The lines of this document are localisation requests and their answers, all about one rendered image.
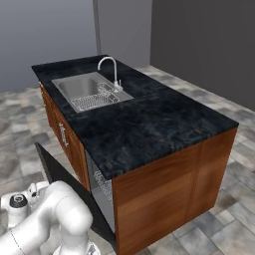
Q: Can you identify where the steel sink basin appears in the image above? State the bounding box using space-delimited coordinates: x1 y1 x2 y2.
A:
51 71 135 115

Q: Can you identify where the steel dishwasher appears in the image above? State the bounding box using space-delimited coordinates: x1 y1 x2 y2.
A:
84 148 117 235

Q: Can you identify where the silver curved tap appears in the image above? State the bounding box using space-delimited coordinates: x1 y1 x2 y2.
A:
97 56 125 93

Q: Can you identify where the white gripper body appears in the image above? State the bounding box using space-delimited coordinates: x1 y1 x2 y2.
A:
35 180 51 197

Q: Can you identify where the silver cupboard handle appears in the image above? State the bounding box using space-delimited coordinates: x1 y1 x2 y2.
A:
62 127 70 148
58 122 65 142

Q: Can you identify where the black dishwasher door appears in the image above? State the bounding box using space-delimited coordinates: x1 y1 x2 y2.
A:
34 141 119 254

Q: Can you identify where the wire dishwasher rack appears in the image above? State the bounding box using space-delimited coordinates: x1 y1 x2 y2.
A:
94 168 114 204

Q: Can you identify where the wooden cupboard door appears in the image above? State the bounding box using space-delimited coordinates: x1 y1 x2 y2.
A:
39 84 65 147
61 123 91 192

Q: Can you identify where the wooden kitchen island cabinet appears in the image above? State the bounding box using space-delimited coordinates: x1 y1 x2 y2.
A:
38 82 239 255

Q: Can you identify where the wire sink drying rack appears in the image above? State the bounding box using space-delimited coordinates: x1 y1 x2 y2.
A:
71 82 122 113

